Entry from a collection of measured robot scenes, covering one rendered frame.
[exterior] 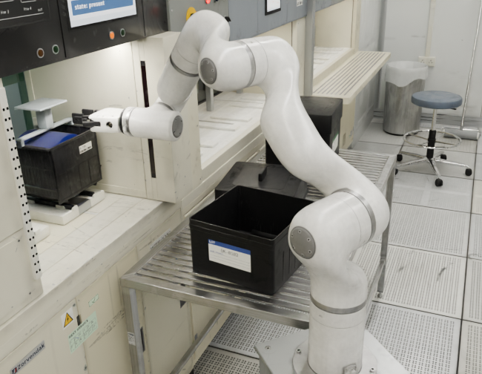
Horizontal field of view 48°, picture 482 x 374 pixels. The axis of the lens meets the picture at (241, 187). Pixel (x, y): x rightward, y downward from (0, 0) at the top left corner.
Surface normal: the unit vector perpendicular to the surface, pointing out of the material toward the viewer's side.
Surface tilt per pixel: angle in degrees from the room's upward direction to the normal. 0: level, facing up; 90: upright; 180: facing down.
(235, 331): 0
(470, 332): 0
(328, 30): 90
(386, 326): 0
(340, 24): 90
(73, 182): 90
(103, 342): 90
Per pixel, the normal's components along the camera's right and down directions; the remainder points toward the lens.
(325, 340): -0.59, 0.33
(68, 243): -0.03, -0.91
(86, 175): 0.92, 0.14
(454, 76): -0.39, 0.38
